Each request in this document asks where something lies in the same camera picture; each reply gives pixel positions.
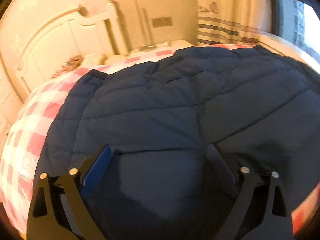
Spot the striped patterned curtain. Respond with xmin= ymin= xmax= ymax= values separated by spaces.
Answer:
xmin=196 ymin=0 xmax=272 ymax=46

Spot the floral embroidered pillow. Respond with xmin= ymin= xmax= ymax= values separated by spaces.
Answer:
xmin=56 ymin=54 xmax=85 ymax=77

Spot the white table lamp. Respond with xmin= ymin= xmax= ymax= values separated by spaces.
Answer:
xmin=134 ymin=0 xmax=158 ymax=49

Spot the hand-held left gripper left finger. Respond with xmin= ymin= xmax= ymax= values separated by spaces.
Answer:
xmin=26 ymin=144 xmax=112 ymax=240

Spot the yellow cushion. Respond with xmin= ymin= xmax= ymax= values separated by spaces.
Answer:
xmin=104 ymin=54 xmax=127 ymax=65

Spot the white wooden headboard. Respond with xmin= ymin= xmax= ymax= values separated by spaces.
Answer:
xmin=14 ymin=0 xmax=130 ymax=97

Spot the pink checkered bed cover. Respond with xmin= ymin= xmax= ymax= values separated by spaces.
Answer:
xmin=0 ymin=44 xmax=320 ymax=235

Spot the window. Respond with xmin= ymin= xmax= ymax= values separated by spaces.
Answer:
xmin=269 ymin=0 xmax=320 ymax=64

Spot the white nightstand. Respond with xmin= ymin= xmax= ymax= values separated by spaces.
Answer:
xmin=129 ymin=39 xmax=194 ymax=57

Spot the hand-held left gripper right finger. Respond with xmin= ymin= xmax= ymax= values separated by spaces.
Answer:
xmin=207 ymin=143 xmax=294 ymax=240

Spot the cream fluffy pillow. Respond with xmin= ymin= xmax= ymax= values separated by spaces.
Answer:
xmin=81 ymin=52 xmax=105 ymax=67

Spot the navy blue padded jacket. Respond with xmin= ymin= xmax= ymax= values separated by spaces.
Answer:
xmin=32 ymin=44 xmax=320 ymax=240

